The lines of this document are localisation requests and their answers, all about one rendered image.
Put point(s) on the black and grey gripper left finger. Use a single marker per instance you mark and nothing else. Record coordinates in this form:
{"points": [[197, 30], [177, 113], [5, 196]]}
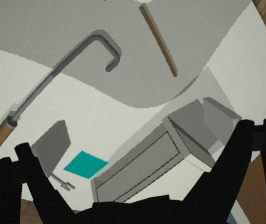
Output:
{"points": [[46, 152]]}

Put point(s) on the teal square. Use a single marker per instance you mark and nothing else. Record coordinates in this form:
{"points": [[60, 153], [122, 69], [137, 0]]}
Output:
{"points": [[85, 165]]}

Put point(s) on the small white cabinet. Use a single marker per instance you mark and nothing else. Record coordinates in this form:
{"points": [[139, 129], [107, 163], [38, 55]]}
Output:
{"points": [[170, 165]]}

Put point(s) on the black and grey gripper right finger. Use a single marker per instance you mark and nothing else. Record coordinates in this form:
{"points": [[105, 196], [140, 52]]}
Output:
{"points": [[215, 192]]}

